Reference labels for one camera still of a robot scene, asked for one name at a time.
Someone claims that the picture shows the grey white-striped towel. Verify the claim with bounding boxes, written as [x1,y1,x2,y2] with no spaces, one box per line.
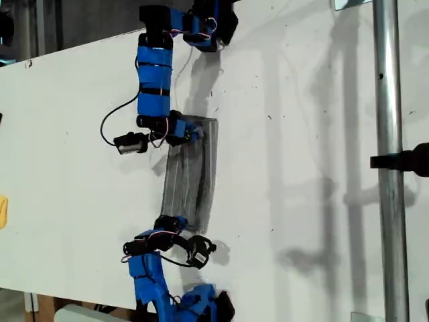
[160,113,221,235]

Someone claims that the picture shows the white box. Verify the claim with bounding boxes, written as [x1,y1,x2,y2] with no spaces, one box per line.
[53,303,137,322]

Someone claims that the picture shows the yellow object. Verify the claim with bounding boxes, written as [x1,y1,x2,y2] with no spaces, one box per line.
[0,195,9,230]

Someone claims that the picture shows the black clamp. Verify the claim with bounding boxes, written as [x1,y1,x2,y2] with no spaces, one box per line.
[369,142,429,178]

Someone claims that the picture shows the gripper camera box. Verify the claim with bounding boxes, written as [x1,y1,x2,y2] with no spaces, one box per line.
[113,132,150,156]
[185,234,217,270]

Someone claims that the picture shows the camera black cable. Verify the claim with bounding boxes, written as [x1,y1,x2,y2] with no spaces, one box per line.
[160,253,196,269]
[100,87,140,147]

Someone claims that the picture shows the wooden table frame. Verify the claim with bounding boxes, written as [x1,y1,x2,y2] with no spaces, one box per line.
[23,291,58,322]

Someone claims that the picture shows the steel post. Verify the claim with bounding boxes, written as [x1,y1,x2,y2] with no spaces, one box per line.
[372,0,410,322]

